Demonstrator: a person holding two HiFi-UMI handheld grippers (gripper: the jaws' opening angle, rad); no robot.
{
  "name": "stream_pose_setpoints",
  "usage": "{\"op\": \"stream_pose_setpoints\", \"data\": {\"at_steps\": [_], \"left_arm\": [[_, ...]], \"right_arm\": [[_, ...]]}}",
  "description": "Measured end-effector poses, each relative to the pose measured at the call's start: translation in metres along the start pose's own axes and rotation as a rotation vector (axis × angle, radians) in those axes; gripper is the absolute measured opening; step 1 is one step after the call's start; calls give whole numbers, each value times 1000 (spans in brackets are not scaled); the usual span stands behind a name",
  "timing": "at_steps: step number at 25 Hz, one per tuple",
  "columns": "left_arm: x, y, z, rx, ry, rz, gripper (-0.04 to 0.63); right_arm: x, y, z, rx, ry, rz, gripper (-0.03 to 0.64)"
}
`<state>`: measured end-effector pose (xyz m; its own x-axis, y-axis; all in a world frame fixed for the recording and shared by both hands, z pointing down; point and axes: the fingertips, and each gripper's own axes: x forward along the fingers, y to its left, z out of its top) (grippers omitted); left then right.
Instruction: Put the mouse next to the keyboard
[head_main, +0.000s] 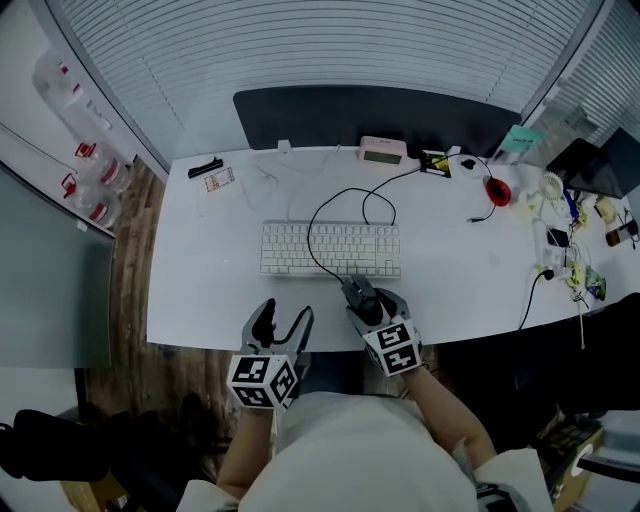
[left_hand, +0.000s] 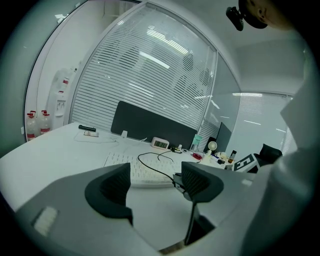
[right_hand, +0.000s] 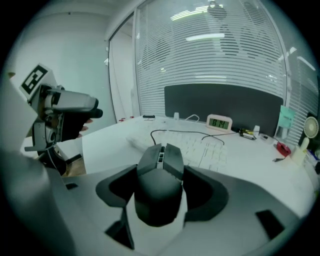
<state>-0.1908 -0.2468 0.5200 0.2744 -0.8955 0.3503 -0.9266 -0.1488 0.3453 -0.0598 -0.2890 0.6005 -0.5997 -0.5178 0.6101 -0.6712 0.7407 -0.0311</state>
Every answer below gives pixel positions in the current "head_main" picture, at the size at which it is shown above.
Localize grey window blinds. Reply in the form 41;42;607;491
47;0;640;174

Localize pink digital clock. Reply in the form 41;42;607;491
358;134;408;166

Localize white keyboard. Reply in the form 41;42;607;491
258;219;403;279

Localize black stapler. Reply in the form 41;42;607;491
187;155;224;181

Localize black laptop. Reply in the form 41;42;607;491
545;126;640;201

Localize black power cable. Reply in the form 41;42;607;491
516;268;556;332

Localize black bag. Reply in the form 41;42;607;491
0;407;171;512

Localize green snack packet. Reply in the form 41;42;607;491
583;265;608;302

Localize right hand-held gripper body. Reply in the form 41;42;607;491
349;307;425;378

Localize teal paper card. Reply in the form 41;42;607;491
493;124;546;155

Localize small yellow and black box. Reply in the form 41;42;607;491
418;149;453;180

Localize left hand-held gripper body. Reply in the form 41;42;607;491
227;324;314;412

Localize cardboard box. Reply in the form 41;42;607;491
535;413;607;504

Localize small white desk fan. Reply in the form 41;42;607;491
529;170;567;222

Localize person's white shirt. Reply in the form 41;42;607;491
174;389;556;512

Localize red cable reel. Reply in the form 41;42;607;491
482;175;513;208

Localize white power strip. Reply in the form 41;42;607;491
530;216;569;282

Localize clear water jug red cap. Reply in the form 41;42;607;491
73;141;132;194
60;172;122;229
32;53;114;132

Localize black desk partition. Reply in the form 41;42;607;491
232;85;523;162

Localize person's right forearm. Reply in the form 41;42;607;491
398;367;499;474

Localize person's left forearm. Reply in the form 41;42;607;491
215;405;281;501

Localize white card with red print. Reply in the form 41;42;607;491
203;166;236;194

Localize brown bottle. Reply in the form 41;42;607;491
604;219;637;248

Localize black mouse cable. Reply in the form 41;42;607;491
307;152;494;282

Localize black computer mouse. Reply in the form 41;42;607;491
340;273;377;324

